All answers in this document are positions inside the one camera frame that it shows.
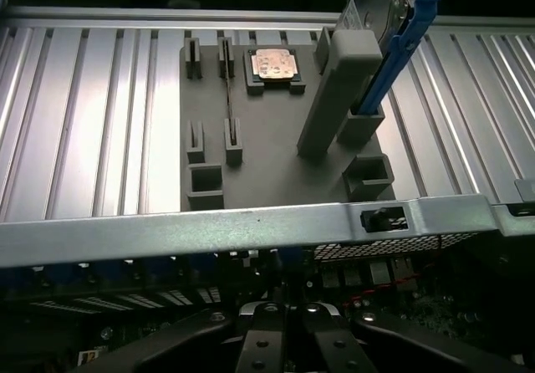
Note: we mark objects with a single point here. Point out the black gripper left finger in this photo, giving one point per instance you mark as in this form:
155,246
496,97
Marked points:
259,343

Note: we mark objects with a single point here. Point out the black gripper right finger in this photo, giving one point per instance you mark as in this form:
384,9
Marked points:
334,343

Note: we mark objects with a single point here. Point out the silver rear port block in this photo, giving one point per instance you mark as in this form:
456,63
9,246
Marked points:
331,279
404,271
353,277
381,273

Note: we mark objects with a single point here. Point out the green motherboard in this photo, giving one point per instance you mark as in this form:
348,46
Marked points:
439,306

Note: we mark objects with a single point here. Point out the grey metal PC case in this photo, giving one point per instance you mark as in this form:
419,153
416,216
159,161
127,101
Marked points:
167,231

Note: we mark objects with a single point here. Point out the grey 3D-printed part rack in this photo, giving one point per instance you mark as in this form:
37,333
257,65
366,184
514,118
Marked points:
271,147

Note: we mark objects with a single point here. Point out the green RAM stick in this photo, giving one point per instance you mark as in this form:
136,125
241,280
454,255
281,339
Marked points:
229,88

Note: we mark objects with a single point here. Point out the CPU with metal lid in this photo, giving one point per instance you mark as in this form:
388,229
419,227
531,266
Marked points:
272,64

